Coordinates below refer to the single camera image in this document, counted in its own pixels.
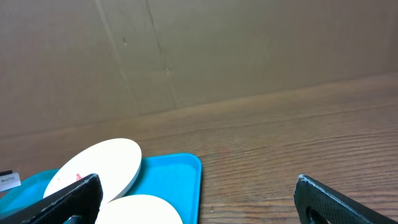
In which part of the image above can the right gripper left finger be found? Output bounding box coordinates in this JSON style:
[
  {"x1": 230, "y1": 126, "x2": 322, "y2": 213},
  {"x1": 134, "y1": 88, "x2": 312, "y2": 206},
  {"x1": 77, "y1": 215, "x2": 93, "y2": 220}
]
[{"x1": 1, "y1": 174, "x2": 103, "y2": 224}]

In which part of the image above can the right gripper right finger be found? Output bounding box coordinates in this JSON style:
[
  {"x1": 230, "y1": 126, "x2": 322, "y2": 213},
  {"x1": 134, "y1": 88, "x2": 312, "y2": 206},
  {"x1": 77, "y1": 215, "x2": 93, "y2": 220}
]
[{"x1": 294, "y1": 174, "x2": 397, "y2": 224}]

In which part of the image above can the white plate with red stain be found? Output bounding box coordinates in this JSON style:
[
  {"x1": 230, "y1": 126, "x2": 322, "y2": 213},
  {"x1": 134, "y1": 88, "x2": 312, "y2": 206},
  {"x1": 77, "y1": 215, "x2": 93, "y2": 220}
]
[{"x1": 44, "y1": 138, "x2": 142, "y2": 205}]

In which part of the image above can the teal plastic serving tray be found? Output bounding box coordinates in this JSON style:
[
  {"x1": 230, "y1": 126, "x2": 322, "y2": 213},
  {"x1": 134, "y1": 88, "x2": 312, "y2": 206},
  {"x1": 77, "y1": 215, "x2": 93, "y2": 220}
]
[{"x1": 1, "y1": 153, "x2": 202, "y2": 224}]

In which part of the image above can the yellow-green rimmed plate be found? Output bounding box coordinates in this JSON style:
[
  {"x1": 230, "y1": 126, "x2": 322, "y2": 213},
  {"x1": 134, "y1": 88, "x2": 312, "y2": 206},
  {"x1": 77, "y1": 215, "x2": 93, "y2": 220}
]
[{"x1": 95, "y1": 194, "x2": 183, "y2": 224}]

